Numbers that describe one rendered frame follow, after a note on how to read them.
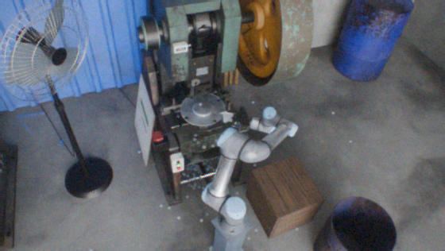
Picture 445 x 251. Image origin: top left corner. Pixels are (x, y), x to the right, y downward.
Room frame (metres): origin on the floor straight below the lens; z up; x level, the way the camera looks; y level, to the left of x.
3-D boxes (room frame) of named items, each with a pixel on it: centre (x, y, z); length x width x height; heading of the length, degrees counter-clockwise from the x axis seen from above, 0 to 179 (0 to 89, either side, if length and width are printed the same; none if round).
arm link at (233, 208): (0.91, -0.14, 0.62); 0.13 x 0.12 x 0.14; 56
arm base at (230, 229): (0.90, -0.15, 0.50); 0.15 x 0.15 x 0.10
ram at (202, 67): (1.59, 0.13, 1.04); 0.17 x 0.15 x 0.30; 24
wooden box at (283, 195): (1.27, -0.53, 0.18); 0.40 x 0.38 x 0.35; 26
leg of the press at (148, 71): (1.65, 0.45, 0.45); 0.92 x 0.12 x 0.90; 24
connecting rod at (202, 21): (1.63, 0.14, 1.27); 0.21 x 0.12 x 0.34; 24
